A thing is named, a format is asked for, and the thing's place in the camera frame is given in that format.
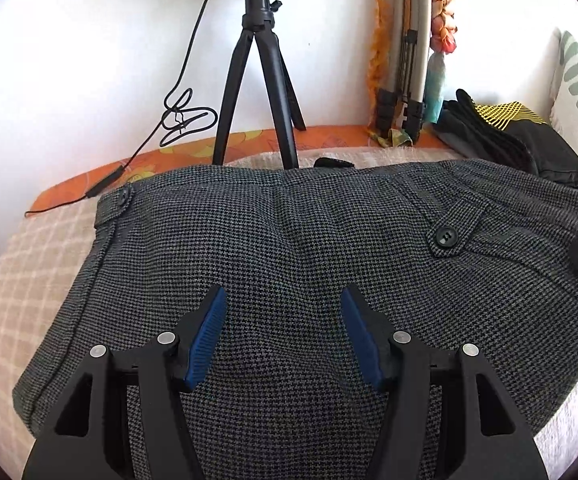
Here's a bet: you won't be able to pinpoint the orange floral bedsheet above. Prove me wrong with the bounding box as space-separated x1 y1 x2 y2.
29 125 384 214

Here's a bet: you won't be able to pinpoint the black tripod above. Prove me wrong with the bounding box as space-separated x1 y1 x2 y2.
212 0 306 170

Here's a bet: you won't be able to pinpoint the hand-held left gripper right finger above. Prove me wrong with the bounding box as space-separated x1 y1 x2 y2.
340 284 550 480

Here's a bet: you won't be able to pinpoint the silver folded tripod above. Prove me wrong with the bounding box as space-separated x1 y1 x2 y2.
376 0 438 137

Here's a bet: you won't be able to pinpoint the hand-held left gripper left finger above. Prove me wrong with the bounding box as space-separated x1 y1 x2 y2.
23 285 228 480

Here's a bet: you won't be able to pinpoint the black and yellow garment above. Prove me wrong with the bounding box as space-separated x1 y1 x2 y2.
432 88 578 192

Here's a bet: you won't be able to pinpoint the black cable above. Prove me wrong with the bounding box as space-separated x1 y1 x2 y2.
24 0 222 218

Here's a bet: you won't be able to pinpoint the grey houndstooth pants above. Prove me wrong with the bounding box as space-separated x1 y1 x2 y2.
11 159 578 480

